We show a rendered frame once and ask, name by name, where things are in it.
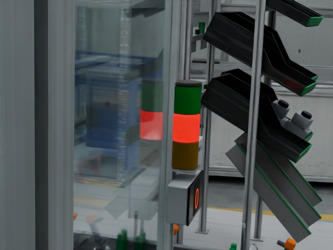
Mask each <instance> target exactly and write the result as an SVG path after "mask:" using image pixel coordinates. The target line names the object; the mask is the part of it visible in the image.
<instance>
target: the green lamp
mask: <svg viewBox="0 0 333 250"><path fill-rule="evenodd" d="M201 90H202V86H198V87H182V86H175V87H174V113H175V114H180V115H197V114H200V111H201Z"/></svg>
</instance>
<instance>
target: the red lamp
mask: <svg viewBox="0 0 333 250"><path fill-rule="evenodd" d="M199 131H200V114H197V115H180V114H173V137H172V139H173V141H177V142H184V143H191V142H197V141H198V140H199Z"/></svg>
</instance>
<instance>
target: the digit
mask: <svg viewBox="0 0 333 250"><path fill-rule="evenodd" d="M199 193H200V179H199V180H198V182H197V183H196V184H195V191H194V212H193V216H194V215H195V213H196V212H197V210H198V209H199Z"/></svg>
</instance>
